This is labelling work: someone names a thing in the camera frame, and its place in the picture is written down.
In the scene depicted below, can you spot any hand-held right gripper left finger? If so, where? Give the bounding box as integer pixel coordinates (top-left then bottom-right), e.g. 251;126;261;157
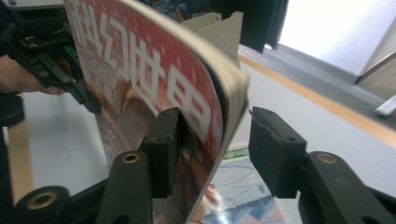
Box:
141;106;182;199

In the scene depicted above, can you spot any beige metal expandable book rack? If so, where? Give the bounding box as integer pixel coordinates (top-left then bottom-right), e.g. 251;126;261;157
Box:
180;10;245;68

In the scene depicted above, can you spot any dark illustrated flame cover magazine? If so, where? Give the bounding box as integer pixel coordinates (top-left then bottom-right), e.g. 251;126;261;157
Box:
138;0;219;23

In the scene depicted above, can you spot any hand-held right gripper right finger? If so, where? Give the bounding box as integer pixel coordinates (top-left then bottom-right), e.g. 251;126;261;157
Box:
247;106;308;198

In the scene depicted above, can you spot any dark curtain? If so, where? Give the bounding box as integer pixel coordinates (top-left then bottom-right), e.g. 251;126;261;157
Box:
211;0;290;53

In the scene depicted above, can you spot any white book with blue picture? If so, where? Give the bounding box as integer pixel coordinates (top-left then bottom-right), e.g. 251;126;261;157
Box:
188;145;289;224

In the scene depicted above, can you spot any white desk frame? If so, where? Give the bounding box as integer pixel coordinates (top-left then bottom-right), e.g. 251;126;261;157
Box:
375;94;396;119

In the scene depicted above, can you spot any red-brown cover magazine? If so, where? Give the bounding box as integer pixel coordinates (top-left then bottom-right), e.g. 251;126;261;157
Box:
64;0;250;224

